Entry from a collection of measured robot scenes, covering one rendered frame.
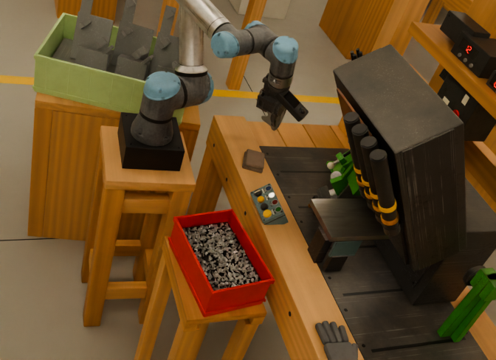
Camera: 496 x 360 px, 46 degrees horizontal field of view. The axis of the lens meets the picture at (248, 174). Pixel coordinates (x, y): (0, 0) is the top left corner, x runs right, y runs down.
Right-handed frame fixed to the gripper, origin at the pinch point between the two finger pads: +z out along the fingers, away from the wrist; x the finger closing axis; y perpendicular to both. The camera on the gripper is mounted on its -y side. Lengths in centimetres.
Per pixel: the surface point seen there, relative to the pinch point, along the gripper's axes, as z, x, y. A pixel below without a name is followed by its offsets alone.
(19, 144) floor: 116, 0, 152
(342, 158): 24.2, -23.1, -19.9
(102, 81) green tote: 22, 2, 77
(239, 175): 24.6, 7.4, 7.7
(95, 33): 22, -18, 99
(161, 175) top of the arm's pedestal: 23.7, 24.7, 30.2
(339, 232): -4.3, 27.5, -36.8
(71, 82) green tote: 24, 8, 88
